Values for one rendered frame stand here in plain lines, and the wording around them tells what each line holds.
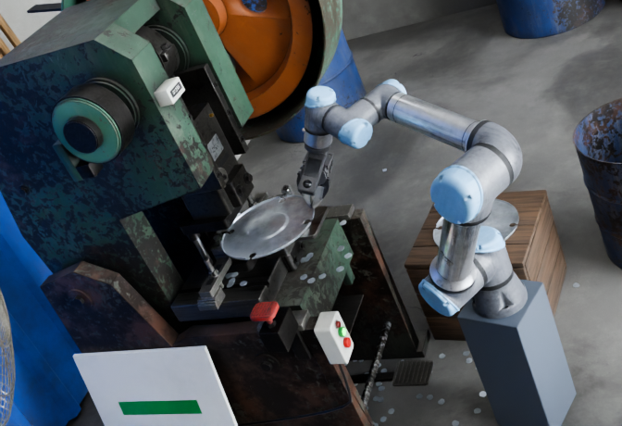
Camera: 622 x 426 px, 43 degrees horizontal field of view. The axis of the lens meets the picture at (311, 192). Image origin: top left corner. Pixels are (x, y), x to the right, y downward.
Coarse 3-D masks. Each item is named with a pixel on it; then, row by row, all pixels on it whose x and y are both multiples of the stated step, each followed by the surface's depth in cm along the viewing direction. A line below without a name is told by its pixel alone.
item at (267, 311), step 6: (258, 306) 202; (264, 306) 201; (270, 306) 200; (276, 306) 199; (252, 312) 200; (258, 312) 199; (264, 312) 199; (270, 312) 198; (276, 312) 199; (252, 318) 199; (258, 318) 198; (264, 318) 197; (270, 318) 197
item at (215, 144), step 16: (192, 112) 215; (208, 112) 216; (208, 128) 215; (208, 144) 214; (224, 144) 221; (224, 160) 220; (224, 176) 215; (240, 176) 221; (208, 192) 217; (224, 192) 218; (240, 192) 218; (192, 208) 223; (208, 208) 221; (224, 208) 219
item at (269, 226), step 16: (256, 208) 240; (272, 208) 236; (288, 208) 233; (304, 208) 229; (240, 224) 236; (256, 224) 231; (272, 224) 227; (288, 224) 225; (304, 224) 222; (224, 240) 231; (240, 240) 228; (256, 240) 224; (272, 240) 221; (288, 240) 218; (240, 256) 221; (256, 256) 218
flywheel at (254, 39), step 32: (224, 0) 231; (288, 0) 221; (224, 32) 237; (256, 32) 234; (288, 32) 231; (320, 32) 233; (256, 64) 241; (288, 64) 233; (256, 96) 243; (288, 96) 240
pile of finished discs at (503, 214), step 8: (496, 200) 272; (496, 208) 268; (504, 208) 266; (512, 208) 265; (496, 216) 265; (504, 216) 263; (512, 216) 262; (440, 224) 273; (488, 224) 262; (496, 224) 261; (504, 224) 259; (440, 232) 269; (504, 232) 256; (512, 232) 254; (440, 240) 266; (504, 240) 252
